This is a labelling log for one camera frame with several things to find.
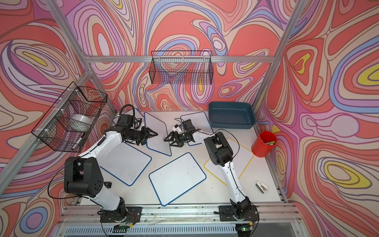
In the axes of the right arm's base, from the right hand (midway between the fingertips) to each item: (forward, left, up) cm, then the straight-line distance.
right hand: (168, 146), depth 97 cm
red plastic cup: (-7, -58, +11) cm, 59 cm away
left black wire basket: (-4, +48, +29) cm, 56 cm away
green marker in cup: (-6, -63, +8) cm, 64 cm away
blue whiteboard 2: (+26, -23, -6) cm, 35 cm away
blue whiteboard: (+7, +17, +26) cm, 31 cm away
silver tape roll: (-3, +38, +31) cm, 49 cm away
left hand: (-2, +5, +13) cm, 14 cm away
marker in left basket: (-11, +41, +24) cm, 49 cm away
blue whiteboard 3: (-22, -5, -2) cm, 22 cm away
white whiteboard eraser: (-28, -53, -1) cm, 60 cm away
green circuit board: (-44, +22, -4) cm, 49 cm away
